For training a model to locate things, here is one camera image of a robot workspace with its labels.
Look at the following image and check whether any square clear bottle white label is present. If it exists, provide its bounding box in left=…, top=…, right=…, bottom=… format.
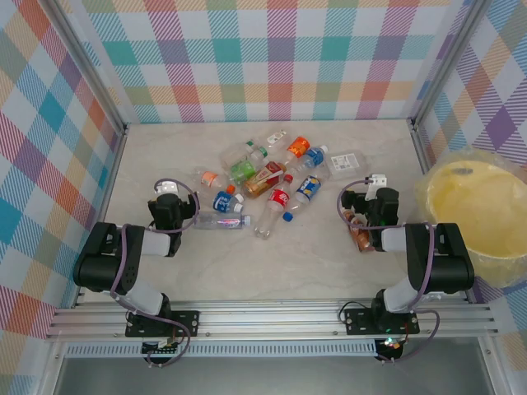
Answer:
left=324, top=150, right=374, bottom=180

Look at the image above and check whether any brown plastic bottle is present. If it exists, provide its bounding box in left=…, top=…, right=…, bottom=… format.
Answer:
left=343, top=207, right=379, bottom=253

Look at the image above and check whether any blue yellow label bottle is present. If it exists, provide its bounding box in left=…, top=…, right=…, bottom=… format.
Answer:
left=282, top=174, right=323, bottom=223

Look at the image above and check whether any clear bottle orange label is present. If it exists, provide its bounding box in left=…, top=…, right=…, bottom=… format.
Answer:
left=193, top=166, right=231, bottom=193

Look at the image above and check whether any small blue label bottle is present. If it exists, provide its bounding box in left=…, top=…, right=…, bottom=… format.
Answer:
left=211, top=190, right=245, bottom=215

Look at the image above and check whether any clear bottle purple label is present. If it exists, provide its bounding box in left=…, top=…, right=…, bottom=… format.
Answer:
left=192, top=210, right=253, bottom=232

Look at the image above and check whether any blue label bottle white cap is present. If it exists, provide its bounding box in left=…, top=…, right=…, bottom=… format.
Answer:
left=294, top=144, right=330, bottom=174

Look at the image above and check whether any red label cola bottle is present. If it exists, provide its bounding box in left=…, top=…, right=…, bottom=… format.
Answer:
left=253, top=174, right=296, bottom=240

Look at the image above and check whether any orange label plastic bottle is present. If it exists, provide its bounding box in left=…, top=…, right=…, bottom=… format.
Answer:
left=283, top=135, right=310, bottom=165

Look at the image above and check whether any crushed clear plastic bottle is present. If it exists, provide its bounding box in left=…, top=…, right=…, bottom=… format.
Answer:
left=220, top=142, right=250, bottom=170

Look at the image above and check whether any green label plastic bottle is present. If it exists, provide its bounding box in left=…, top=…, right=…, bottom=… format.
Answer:
left=228, top=159, right=259, bottom=183

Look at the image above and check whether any amber tea bottle red label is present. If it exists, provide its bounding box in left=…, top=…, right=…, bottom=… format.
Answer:
left=241, top=160, right=288, bottom=200

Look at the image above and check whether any translucent yellowish plastic bin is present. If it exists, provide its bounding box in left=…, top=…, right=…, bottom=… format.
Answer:
left=413, top=158, right=527, bottom=290

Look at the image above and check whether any small black controller board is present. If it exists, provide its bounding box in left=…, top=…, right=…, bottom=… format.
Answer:
left=375, top=336, right=403, bottom=362
left=141, top=339, right=183, bottom=358

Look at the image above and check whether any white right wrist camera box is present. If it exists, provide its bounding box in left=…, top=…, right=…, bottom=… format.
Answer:
left=366, top=174, right=389, bottom=194

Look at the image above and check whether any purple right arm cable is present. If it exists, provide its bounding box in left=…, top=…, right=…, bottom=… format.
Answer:
left=337, top=177, right=441, bottom=365

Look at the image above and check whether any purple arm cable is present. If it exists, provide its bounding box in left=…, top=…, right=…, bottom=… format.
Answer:
left=109, top=178, right=202, bottom=369
left=337, top=177, right=441, bottom=365

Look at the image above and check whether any aluminium side rail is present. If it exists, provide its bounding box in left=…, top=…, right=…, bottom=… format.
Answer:
left=409, top=118, right=433, bottom=174
left=70, top=123, right=129, bottom=309

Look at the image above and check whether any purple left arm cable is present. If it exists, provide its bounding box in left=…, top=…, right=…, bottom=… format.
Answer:
left=109, top=178, right=202, bottom=369

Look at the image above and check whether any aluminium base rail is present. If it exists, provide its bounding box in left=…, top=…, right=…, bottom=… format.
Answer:
left=44, top=296, right=500, bottom=341

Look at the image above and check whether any white slotted cable duct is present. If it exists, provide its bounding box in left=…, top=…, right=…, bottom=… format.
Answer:
left=64, top=343, right=379, bottom=359

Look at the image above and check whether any aluminium frame post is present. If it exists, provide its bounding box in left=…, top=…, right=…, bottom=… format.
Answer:
left=48, top=0, right=128, bottom=135
left=410, top=0, right=493, bottom=127

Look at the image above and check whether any aluminium frame leg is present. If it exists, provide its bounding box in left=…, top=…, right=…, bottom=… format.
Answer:
left=40, top=340, right=68, bottom=395
left=478, top=333, right=508, bottom=395

